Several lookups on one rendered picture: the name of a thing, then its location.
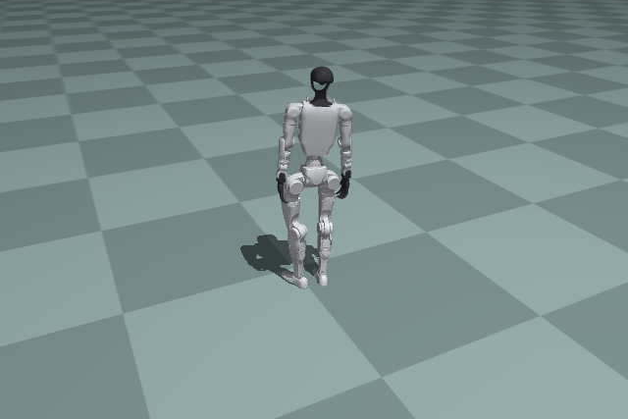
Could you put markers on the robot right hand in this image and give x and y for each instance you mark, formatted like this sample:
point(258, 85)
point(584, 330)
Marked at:
point(344, 185)

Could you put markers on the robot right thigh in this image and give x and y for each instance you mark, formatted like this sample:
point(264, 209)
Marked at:
point(327, 195)

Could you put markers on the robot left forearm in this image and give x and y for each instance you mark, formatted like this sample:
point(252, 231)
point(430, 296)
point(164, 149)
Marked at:
point(283, 158)

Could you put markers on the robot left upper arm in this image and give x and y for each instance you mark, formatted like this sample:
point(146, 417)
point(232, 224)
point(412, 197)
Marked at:
point(292, 111)

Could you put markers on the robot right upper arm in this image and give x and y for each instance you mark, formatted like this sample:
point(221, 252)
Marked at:
point(345, 126)

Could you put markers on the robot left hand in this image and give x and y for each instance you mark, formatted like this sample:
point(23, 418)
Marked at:
point(281, 180)

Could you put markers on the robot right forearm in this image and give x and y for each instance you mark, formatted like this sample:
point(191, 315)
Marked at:
point(345, 159)

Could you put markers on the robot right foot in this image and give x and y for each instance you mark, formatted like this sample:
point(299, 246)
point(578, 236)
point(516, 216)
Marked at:
point(322, 279)

